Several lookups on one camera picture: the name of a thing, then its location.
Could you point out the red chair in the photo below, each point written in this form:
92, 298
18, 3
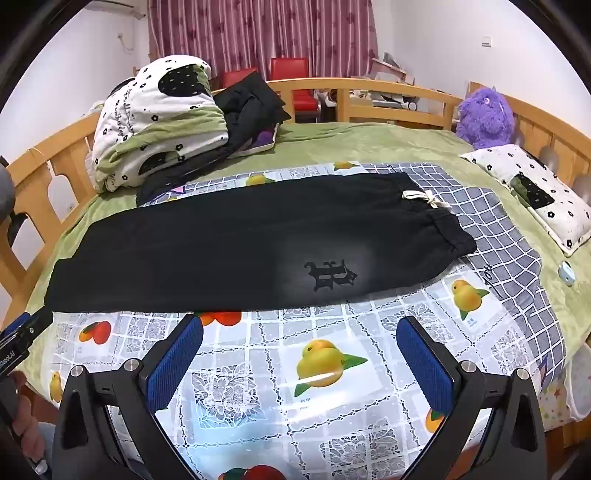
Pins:
238, 77
295, 87

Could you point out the wooden bed frame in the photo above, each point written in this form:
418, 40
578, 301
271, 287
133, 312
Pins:
351, 104

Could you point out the cardboard boxes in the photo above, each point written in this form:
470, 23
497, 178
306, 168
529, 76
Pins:
388, 69

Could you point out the small blue round item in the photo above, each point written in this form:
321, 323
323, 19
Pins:
566, 273

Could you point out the black jacket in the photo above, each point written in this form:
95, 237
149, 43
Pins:
251, 104

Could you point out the grey checked sheet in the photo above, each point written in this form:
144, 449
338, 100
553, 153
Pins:
498, 230

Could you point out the fruit print plastic tablecloth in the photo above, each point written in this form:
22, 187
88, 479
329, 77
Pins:
277, 369

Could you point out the striped maroon curtain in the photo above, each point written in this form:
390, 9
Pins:
258, 37

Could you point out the folded floral quilt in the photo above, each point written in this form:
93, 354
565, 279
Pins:
138, 124

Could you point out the dark navy cloth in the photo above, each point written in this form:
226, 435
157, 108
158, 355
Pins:
159, 184

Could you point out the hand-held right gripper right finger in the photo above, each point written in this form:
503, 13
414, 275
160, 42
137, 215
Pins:
427, 364

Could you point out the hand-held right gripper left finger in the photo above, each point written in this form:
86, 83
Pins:
178, 364

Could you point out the green blanket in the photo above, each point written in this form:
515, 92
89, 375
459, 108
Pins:
369, 143

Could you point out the white air conditioner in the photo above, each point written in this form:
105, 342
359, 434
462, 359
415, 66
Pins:
131, 7

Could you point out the purple plush toy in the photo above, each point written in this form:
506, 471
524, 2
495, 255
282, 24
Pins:
485, 115

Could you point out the black pants with emblem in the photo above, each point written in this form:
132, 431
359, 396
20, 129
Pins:
184, 258

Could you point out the white floral pillow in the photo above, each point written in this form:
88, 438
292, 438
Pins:
531, 189

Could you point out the person's left hand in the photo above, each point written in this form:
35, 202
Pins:
25, 415

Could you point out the purple cloth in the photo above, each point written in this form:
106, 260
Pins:
261, 138

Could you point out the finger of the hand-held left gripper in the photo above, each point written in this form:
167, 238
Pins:
25, 326

